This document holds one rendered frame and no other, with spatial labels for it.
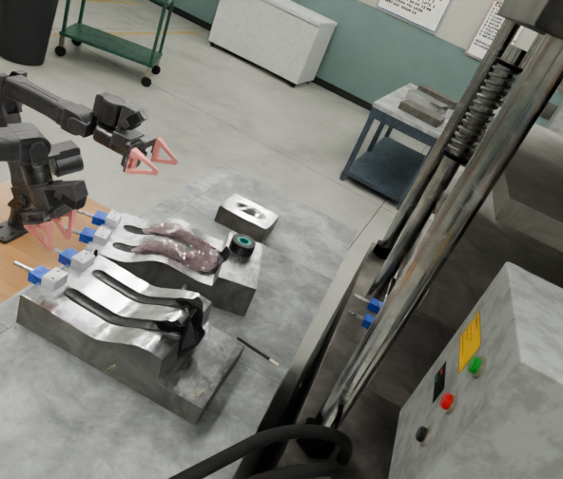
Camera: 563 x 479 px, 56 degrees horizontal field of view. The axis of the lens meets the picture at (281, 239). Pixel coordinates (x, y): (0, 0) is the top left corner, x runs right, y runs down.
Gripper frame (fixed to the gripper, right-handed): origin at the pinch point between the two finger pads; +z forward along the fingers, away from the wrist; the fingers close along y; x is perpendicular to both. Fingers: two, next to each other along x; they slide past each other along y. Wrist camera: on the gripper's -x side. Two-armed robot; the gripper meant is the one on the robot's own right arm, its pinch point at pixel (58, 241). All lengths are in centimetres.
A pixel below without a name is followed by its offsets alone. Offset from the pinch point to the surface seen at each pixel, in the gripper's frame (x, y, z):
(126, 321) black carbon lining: -12.4, 0.3, 21.2
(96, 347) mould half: -10.0, -8.8, 22.6
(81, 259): 3.7, 9.1, 8.9
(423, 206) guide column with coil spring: -76, 78, 21
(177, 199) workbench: 16, 79, 16
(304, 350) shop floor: -6, 135, 122
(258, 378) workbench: -37, 14, 46
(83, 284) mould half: 0.7, 4.0, 13.4
